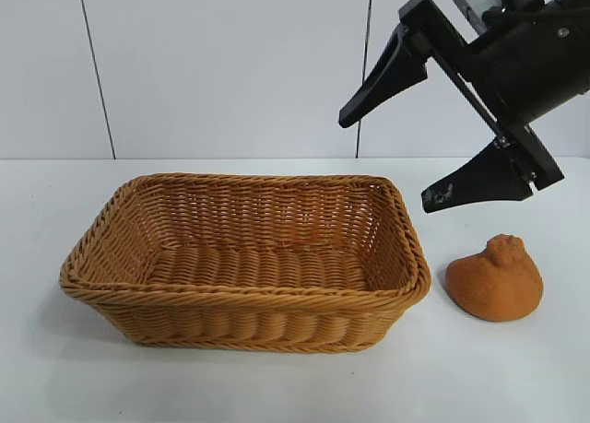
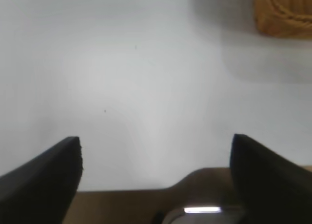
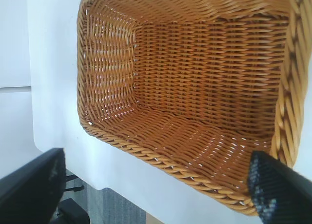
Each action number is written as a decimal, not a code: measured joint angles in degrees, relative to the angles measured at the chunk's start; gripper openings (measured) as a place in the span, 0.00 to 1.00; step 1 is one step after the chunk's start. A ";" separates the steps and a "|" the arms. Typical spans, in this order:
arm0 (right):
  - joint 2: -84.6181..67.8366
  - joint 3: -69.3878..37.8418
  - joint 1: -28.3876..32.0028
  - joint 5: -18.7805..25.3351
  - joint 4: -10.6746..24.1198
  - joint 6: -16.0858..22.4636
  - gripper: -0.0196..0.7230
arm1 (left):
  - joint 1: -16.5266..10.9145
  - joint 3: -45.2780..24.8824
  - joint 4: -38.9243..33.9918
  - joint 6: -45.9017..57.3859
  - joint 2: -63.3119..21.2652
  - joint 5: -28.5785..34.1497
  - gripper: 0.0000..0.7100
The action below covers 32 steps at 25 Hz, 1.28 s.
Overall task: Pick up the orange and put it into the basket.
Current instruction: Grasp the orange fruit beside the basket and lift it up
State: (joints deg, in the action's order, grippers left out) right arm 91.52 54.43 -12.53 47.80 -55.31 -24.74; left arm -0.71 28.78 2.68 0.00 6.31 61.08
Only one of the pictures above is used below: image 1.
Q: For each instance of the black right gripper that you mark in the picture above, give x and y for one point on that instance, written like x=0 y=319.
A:
x=530 y=68

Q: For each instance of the orange textured bread lump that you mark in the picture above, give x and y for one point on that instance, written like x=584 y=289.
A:
x=493 y=285

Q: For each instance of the woven wicker basket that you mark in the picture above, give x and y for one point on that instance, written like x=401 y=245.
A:
x=239 y=266

